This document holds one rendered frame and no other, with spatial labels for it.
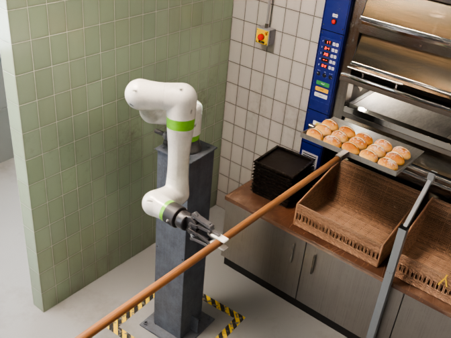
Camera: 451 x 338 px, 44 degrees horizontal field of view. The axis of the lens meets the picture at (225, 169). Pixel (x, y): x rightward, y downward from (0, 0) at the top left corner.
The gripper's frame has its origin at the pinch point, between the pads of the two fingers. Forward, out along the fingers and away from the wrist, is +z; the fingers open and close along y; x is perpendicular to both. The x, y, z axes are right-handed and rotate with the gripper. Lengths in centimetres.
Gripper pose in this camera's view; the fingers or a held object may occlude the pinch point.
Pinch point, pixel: (219, 241)
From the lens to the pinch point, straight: 216.5
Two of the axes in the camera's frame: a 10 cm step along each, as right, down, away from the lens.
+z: 7.7, 3.9, -5.0
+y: -0.8, 8.5, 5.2
